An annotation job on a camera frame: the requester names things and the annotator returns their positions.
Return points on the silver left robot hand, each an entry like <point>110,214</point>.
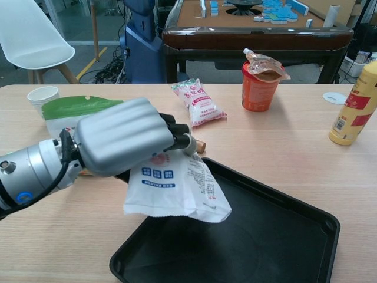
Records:
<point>117,138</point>

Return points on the small white snack packet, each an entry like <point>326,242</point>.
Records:
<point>176,191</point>

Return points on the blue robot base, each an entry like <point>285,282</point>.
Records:
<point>141,44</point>

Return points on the green white starch bag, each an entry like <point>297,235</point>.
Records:
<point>67,112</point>

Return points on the red white snack packet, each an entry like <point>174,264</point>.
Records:
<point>200,103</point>

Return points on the black plastic tray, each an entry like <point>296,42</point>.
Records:
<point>250,236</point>

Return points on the wooden rolling pin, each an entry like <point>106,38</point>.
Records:
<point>201,146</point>

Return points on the white paper cup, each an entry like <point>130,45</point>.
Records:
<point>42,95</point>

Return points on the white chair wooden legs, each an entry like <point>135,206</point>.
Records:
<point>29,38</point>

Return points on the orange instant noodle cup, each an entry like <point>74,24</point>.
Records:
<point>257,94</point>

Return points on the dark brown mahjong table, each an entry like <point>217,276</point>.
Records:
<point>235,38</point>

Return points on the brown sauce spout pouch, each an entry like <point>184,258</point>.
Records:
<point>265,66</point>

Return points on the black mahjong dice dome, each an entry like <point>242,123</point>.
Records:
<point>243,9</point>

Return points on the blue mahjong tile heap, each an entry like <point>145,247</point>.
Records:
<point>282,11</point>

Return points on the white round lid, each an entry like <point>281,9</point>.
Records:
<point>334,98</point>

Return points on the blue white mahjong tile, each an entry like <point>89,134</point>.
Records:
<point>309,22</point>

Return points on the yellow bottle green cap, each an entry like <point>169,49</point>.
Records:
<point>353,112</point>

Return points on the white paper roll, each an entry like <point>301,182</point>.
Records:
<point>332,16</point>

